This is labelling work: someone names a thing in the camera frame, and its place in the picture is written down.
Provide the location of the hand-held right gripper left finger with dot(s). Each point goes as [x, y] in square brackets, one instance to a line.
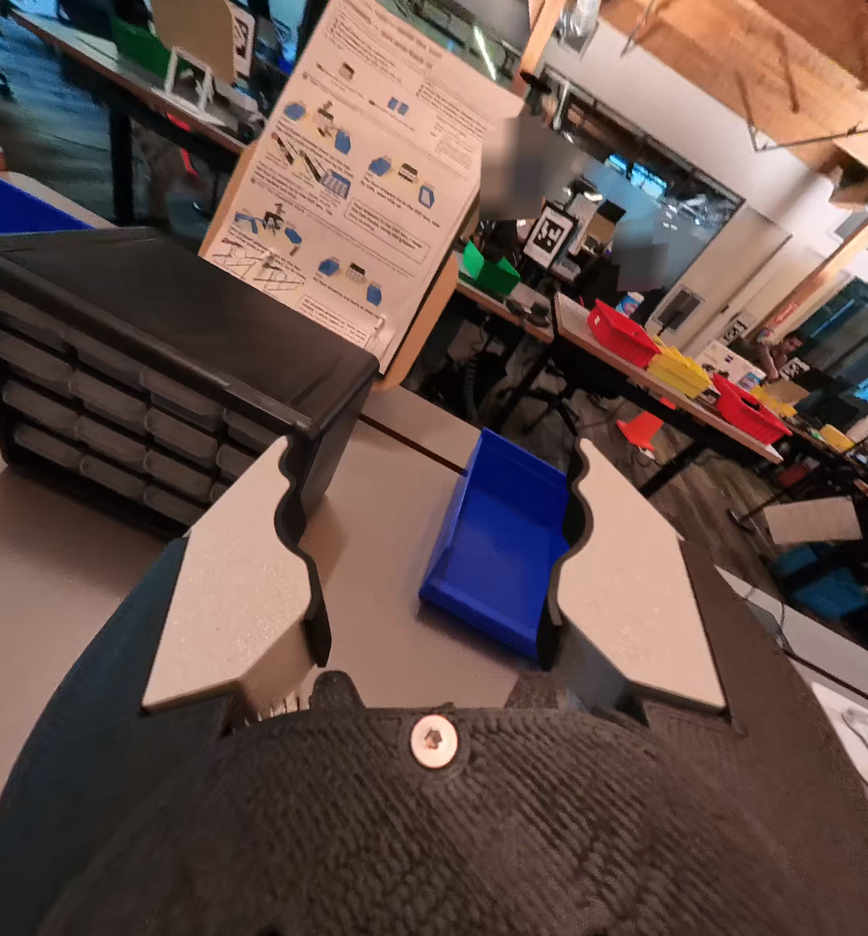
[236, 592]

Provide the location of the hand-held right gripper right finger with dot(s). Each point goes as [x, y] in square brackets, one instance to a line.
[631, 607]

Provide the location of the black drawer cabinet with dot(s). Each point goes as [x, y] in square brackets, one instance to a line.
[185, 307]

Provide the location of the grey desk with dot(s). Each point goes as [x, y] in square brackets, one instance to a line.
[39, 570]

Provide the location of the small blue plastic bin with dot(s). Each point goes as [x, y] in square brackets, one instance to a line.
[499, 541]

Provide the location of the grey flat panel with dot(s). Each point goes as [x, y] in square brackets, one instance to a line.
[810, 520]

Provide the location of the long background table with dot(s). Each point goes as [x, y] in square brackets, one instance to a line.
[697, 409]

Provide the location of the set of translucent cabinet drawers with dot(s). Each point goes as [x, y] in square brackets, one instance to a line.
[112, 409]

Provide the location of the red plastic basket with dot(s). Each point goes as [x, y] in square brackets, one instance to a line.
[620, 333]
[748, 413]

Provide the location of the yellow plastic basket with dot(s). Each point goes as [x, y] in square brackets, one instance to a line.
[837, 437]
[679, 371]

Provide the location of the white cardboard box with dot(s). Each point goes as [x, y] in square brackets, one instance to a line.
[726, 362]

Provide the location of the brown backing board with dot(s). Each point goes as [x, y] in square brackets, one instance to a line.
[426, 344]

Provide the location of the green plastic bin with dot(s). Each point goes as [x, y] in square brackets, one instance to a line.
[488, 272]
[138, 47]

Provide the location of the black and white marker sign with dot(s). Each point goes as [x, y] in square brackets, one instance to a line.
[549, 235]

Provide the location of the printed instruction sheet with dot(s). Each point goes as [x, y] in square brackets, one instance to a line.
[360, 183]

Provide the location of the large blue plastic bin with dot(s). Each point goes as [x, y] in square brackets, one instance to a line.
[2, 205]

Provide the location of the dark-legged background table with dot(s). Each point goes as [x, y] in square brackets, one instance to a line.
[112, 80]

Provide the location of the white stand with cardboard panel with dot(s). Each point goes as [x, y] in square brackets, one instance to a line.
[192, 44]

